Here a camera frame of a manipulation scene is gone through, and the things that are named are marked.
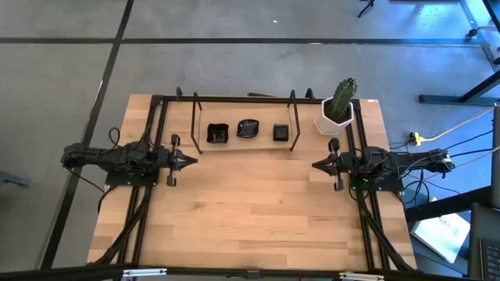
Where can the wooden shelf black metal frame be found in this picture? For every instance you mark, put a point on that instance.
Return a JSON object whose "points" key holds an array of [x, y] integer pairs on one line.
{"points": [[242, 146]]}

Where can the black wavy square plate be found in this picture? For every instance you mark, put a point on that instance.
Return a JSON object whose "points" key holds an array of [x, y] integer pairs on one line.
{"points": [[217, 133]]}

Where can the black leaf-shaped plate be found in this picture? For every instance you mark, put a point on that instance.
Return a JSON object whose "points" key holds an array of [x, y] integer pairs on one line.
{"points": [[247, 129]]}

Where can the black diagonal pole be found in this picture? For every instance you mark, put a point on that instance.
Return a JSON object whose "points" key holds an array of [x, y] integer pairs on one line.
{"points": [[493, 9]]}

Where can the yellow power plug box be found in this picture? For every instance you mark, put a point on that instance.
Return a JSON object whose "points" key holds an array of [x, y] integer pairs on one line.
{"points": [[415, 138]]}

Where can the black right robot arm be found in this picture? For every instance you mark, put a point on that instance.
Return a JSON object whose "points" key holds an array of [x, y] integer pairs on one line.
{"points": [[406, 164]]}

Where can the black desk crossbar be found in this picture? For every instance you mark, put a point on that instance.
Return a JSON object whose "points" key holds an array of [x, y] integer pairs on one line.
{"points": [[449, 203]]}

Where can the black desk leg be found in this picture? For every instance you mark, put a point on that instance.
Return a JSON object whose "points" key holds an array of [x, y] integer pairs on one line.
{"points": [[441, 99]]}

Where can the dark grey desk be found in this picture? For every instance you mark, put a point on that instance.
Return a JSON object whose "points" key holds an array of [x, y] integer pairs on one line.
{"points": [[480, 222]]}

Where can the black tripod foot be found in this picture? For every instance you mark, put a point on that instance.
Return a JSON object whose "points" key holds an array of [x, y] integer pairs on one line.
{"points": [[369, 3]]}

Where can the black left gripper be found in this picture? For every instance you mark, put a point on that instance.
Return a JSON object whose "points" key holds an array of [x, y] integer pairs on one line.
{"points": [[172, 160]]}

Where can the white faceted plant pot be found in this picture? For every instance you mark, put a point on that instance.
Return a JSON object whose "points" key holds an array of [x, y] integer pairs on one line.
{"points": [[324, 125]]}

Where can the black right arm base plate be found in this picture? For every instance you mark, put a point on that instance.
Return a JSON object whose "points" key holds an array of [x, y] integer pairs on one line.
{"points": [[390, 186]]}

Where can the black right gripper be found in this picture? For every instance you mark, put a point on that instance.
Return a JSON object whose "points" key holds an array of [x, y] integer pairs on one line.
{"points": [[339, 164]]}

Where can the small black square plate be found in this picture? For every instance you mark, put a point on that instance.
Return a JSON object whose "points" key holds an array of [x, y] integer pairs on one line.
{"points": [[281, 132]]}

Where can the white paper booklet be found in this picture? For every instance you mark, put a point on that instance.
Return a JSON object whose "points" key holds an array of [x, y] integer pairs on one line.
{"points": [[441, 236]]}

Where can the silver metal bracket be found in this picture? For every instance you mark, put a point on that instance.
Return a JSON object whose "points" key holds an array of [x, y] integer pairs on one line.
{"points": [[144, 272], [361, 276]]}

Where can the blue-grey chair base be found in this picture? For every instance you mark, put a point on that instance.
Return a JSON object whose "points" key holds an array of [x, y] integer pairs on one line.
{"points": [[9, 179]]}

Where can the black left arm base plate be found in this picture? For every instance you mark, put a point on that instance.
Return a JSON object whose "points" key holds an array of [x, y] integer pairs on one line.
{"points": [[129, 181]]}

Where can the black keyboard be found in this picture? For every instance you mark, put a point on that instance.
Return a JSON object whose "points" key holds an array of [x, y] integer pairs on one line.
{"points": [[491, 259]]}

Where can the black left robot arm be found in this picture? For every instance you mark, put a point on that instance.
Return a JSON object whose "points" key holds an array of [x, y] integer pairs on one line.
{"points": [[113, 156]]}

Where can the grey metal stand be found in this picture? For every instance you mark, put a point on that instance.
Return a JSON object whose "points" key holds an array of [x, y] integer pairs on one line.
{"points": [[470, 13]]}

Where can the green cactus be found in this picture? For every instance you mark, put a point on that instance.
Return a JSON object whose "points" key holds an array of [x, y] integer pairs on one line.
{"points": [[343, 97]]}

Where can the black overhead mount beam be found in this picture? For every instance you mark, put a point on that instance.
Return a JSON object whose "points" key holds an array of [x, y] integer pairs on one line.
{"points": [[215, 273]]}

